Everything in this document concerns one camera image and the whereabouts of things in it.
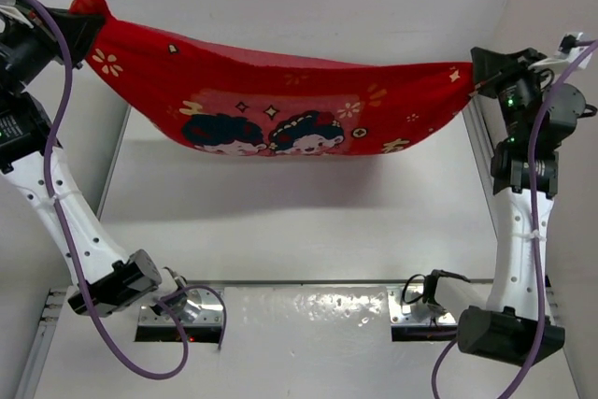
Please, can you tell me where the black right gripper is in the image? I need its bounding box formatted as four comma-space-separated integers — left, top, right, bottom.
475, 46, 556, 142

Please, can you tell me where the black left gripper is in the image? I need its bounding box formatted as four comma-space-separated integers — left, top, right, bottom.
0, 0, 98, 96

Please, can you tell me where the red patterned pillowcase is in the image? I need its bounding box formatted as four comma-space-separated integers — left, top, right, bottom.
69, 0, 474, 157

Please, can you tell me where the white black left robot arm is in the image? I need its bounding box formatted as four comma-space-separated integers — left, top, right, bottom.
1, 0, 163, 317

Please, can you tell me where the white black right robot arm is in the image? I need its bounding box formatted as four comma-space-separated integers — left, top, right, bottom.
421, 35, 597, 366

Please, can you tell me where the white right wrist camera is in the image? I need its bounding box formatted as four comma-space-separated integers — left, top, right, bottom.
531, 32, 594, 74

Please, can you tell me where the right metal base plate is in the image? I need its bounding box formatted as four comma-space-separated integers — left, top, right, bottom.
387, 281, 480, 331

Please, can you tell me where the metal base plate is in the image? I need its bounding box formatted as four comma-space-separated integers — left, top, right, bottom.
387, 281, 480, 331
137, 289, 223, 328

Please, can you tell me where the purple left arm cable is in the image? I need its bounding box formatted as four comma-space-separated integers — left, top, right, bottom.
0, 0, 230, 379

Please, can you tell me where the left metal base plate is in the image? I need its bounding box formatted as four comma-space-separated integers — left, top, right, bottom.
137, 289, 223, 328

